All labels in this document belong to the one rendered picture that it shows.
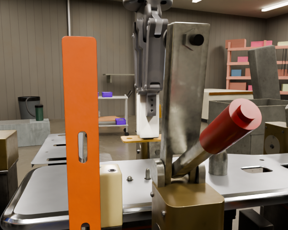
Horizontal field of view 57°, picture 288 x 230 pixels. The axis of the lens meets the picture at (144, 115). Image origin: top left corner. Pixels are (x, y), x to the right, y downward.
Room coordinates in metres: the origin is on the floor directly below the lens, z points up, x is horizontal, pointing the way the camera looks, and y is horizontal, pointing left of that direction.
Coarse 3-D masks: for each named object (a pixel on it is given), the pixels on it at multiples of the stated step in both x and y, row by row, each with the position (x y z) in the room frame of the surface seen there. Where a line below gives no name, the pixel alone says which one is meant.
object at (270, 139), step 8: (272, 128) 0.68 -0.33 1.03; (280, 128) 0.65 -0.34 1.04; (264, 136) 0.71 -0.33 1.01; (272, 136) 0.68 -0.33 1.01; (280, 136) 0.65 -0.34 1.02; (264, 144) 0.71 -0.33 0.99; (272, 144) 0.68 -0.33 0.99; (280, 144) 0.65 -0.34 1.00; (264, 152) 0.71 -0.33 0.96; (272, 152) 0.67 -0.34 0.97; (280, 152) 0.65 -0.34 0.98
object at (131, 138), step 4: (124, 136) 0.43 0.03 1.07; (128, 136) 0.43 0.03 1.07; (132, 136) 0.43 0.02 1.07; (136, 136) 0.43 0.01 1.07; (160, 136) 0.43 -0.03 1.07; (124, 140) 0.40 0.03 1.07; (128, 140) 0.40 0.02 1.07; (132, 140) 0.40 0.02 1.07; (136, 140) 0.40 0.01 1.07; (140, 140) 0.40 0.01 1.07; (144, 140) 0.40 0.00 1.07; (148, 140) 0.40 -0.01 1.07; (152, 140) 0.40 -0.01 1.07; (156, 140) 0.41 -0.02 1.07; (160, 140) 0.41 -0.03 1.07
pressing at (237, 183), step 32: (128, 160) 0.52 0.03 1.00; (256, 160) 0.52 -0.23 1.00; (32, 192) 0.37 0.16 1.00; (64, 192) 0.37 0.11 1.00; (128, 192) 0.37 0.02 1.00; (224, 192) 0.37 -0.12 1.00; (256, 192) 0.36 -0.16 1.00; (0, 224) 0.30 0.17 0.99; (32, 224) 0.28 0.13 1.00; (64, 224) 0.29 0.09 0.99
